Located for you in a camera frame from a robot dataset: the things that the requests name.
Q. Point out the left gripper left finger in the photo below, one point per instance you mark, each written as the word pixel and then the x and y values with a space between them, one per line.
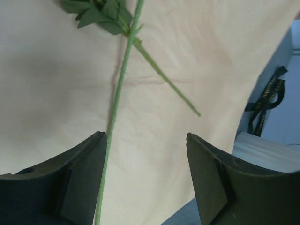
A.
pixel 60 191

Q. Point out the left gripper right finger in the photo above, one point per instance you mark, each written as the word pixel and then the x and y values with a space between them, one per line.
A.
pixel 232 191

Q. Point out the green orange wrapping paper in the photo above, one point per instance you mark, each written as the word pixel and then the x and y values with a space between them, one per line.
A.
pixel 57 84

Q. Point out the black printed ribbon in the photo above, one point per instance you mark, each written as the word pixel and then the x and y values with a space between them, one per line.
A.
pixel 270 98

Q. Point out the small orange flower stem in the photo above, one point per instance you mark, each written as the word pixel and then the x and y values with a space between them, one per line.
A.
pixel 114 17

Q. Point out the white cream rose stem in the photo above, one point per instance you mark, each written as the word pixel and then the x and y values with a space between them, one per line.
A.
pixel 131 34

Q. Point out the white ribbed vase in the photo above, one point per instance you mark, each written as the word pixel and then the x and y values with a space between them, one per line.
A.
pixel 266 153

